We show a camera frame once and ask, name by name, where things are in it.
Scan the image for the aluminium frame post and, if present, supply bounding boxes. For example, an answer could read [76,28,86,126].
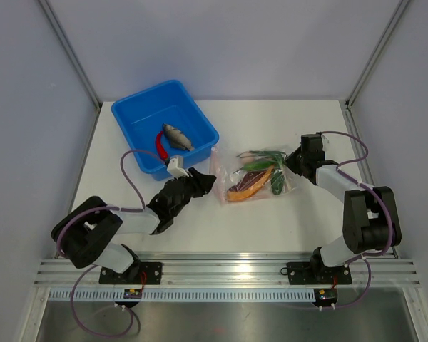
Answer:
[345,0,412,110]
[36,0,103,112]

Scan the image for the small circuit board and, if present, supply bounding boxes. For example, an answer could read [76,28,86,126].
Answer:
[123,289,143,299]
[316,289,337,301]

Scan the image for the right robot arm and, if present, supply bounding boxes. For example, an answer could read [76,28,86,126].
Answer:
[281,132,402,285]

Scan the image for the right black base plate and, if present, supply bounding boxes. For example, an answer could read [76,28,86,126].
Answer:
[280,261,352,285]

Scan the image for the left aluminium frame post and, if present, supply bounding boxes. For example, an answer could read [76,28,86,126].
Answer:
[36,0,103,112]

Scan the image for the orange toy food piece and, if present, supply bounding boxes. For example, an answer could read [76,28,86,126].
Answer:
[226,166,273,202]

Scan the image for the right aluminium frame post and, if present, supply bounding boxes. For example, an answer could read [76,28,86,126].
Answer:
[345,0,412,110]

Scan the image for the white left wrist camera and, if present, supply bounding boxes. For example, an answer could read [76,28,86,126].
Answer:
[166,155,190,178]

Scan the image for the blue plastic bin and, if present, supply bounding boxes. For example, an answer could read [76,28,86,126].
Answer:
[111,80,219,168]

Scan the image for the green toy leaf vegetable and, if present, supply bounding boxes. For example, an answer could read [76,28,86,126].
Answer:
[270,169,285,196]

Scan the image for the left small circuit board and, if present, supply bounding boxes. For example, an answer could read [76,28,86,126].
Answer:
[123,289,143,299]

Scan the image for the green toy scallion strands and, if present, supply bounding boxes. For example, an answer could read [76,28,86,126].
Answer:
[237,150,287,160]

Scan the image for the clear zip top bag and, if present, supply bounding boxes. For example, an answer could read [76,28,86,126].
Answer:
[209,145,297,204]

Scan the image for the white slotted cable duct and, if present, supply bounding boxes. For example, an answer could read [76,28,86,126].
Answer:
[49,288,315,303]

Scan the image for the grey toy fish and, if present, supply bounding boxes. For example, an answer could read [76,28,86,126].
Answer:
[162,123,194,151]

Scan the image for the right small circuit board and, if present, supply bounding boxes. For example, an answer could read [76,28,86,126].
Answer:
[316,289,337,301]

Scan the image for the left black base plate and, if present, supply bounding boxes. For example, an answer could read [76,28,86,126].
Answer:
[99,261,163,285]

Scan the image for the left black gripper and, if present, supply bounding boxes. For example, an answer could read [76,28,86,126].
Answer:
[170,167,215,217]

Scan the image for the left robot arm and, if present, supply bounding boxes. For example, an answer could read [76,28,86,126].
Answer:
[51,167,216,284]

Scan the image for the red toy chili pepper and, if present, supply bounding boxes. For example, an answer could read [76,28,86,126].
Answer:
[155,130,169,161]

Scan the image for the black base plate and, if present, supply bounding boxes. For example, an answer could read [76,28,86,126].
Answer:
[99,261,163,285]
[280,261,352,285]

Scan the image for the aluminium mounting rail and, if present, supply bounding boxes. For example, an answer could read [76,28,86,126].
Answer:
[34,252,422,288]

